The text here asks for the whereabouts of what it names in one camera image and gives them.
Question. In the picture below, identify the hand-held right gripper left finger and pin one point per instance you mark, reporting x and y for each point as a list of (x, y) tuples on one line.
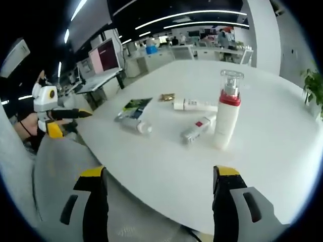
[(97, 201)]

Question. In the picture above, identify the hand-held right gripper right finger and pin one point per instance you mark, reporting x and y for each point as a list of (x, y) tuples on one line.
[(227, 201)]

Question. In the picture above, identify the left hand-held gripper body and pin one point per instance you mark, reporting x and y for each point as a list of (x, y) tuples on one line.
[(45, 100)]

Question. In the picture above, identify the green black skincare sachet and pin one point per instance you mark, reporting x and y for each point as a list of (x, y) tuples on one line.
[(135, 106)]

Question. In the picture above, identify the small white red-label bottle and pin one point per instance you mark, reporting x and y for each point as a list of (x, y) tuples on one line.
[(196, 129), (136, 124)]

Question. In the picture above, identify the white red-collar spray bottle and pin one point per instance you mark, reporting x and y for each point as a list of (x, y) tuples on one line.
[(225, 121)]

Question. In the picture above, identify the gold skincare sachet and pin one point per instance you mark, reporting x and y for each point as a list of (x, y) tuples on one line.
[(166, 97)]

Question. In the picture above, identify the white skincare tube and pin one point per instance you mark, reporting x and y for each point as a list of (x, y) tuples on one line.
[(196, 104)]

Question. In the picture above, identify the blue storage box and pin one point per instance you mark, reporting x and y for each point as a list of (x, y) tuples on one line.
[(151, 50)]

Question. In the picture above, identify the grey black-legged standing desk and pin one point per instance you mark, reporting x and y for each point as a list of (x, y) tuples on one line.
[(96, 83)]

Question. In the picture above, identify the person in white shirt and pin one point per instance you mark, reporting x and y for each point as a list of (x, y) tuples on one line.
[(12, 156)]

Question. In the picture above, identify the white hanging sign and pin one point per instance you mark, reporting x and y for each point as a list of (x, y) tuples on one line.
[(15, 58)]

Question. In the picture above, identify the pink maroon monitor screen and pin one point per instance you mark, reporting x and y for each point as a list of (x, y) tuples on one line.
[(106, 56)]

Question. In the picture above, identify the long ceiling light strip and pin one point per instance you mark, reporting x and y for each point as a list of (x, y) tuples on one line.
[(207, 24), (191, 15), (78, 10)]

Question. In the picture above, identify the potted green plant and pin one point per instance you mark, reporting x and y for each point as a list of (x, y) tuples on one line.
[(313, 88)]

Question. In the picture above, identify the white mesh office chair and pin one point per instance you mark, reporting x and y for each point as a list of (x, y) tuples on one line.
[(247, 57)]

